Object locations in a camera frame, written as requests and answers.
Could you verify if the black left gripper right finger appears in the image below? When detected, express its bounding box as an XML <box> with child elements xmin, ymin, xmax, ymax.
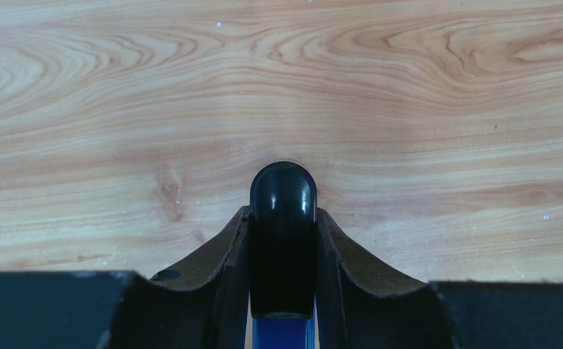
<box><xmin>315</xmin><ymin>209</ymin><xmax>563</xmax><ymax>348</ymax></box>

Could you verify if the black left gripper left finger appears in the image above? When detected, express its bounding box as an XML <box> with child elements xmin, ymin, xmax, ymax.
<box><xmin>0</xmin><ymin>207</ymin><xmax>248</xmax><ymax>348</ymax></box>

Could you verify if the blue and black stapler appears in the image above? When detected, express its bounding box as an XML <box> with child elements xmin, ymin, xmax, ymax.
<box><xmin>248</xmin><ymin>161</ymin><xmax>317</xmax><ymax>348</ymax></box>

